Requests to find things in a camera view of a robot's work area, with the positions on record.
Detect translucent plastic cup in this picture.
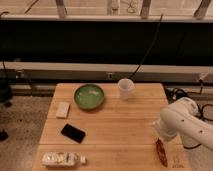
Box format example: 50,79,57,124
118,78,135,100

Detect white sponge block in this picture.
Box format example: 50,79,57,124
56,102,70,118

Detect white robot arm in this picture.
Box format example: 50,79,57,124
154,97,213,150

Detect black floor cables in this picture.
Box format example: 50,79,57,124
164,87,213,150

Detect green bowl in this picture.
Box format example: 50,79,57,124
74,84,105,110

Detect black hanging cable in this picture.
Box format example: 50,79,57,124
129,13,165,81

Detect black chair base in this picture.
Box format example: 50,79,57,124
0,80,12,141

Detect black smartphone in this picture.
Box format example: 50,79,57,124
61,124,86,143

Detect clear plastic bottle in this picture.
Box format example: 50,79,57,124
42,152,86,167

